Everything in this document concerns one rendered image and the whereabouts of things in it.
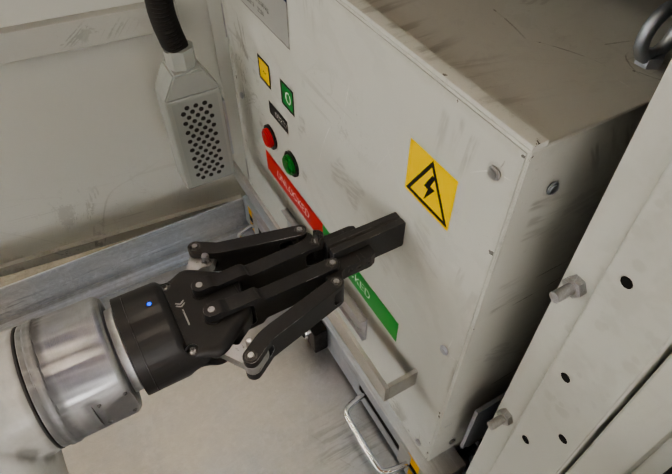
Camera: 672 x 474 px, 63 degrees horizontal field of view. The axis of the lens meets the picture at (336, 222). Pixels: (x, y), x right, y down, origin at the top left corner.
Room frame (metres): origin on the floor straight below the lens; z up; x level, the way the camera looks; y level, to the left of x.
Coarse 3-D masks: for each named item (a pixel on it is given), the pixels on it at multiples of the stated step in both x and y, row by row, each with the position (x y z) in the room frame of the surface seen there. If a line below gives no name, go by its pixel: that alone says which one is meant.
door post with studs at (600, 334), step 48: (624, 192) 0.21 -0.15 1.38; (624, 240) 0.19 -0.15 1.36; (576, 288) 0.20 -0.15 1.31; (624, 288) 0.18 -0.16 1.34; (576, 336) 0.19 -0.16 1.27; (624, 336) 0.17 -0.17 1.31; (528, 384) 0.20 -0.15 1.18; (576, 384) 0.17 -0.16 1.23; (624, 384) 0.15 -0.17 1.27; (528, 432) 0.18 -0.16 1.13; (576, 432) 0.16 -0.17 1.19
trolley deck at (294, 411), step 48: (192, 384) 0.37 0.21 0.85; (240, 384) 0.37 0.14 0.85; (288, 384) 0.37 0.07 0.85; (336, 384) 0.37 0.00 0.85; (96, 432) 0.30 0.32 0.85; (144, 432) 0.30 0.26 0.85; (192, 432) 0.30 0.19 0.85; (240, 432) 0.30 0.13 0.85; (288, 432) 0.30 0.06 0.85; (336, 432) 0.30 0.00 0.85
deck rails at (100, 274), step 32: (192, 224) 0.63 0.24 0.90; (224, 224) 0.66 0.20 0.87; (96, 256) 0.55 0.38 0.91; (128, 256) 0.57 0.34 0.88; (160, 256) 0.60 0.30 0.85; (0, 288) 0.49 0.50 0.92; (32, 288) 0.50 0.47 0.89; (64, 288) 0.52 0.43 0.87; (96, 288) 0.53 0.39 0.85; (0, 320) 0.47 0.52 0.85
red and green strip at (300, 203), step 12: (276, 168) 0.56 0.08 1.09; (288, 180) 0.52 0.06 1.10; (288, 192) 0.53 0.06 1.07; (300, 204) 0.50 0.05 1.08; (312, 216) 0.47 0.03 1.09; (312, 228) 0.47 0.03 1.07; (324, 228) 0.44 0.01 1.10; (360, 276) 0.37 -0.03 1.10; (360, 288) 0.37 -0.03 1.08; (372, 300) 0.35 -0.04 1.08; (384, 312) 0.33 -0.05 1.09; (384, 324) 0.32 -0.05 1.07; (396, 324) 0.31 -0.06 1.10; (396, 336) 0.31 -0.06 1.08
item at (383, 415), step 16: (336, 336) 0.40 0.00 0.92; (336, 352) 0.39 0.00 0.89; (352, 368) 0.36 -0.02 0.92; (352, 384) 0.35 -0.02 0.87; (368, 384) 0.33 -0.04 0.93; (368, 400) 0.32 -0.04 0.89; (384, 416) 0.29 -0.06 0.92; (384, 432) 0.28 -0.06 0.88; (400, 432) 0.27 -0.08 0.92; (416, 448) 0.25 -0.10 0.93; (432, 464) 0.23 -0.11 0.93; (448, 464) 0.23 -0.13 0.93; (464, 464) 0.23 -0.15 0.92
